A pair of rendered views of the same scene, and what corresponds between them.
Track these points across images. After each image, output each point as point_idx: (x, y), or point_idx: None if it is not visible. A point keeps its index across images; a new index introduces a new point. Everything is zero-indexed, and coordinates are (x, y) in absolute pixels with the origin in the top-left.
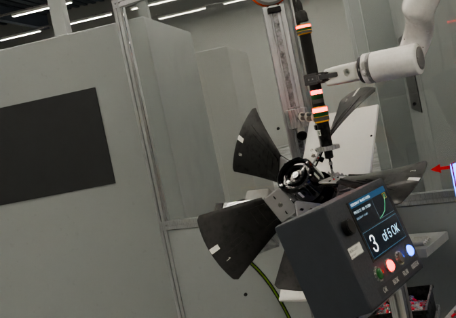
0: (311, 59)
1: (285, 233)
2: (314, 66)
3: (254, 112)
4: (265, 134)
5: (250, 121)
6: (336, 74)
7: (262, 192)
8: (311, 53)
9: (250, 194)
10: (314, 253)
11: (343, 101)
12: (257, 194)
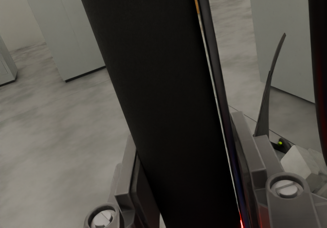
0: (110, 66)
1: None
2: (142, 127)
3: (278, 48)
4: (256, 123)
5: (273, 59)
6: None
7: (301, 170)
8: (101, 10)
9: (290, 156)
10: None
11: None
12: (294, 166)
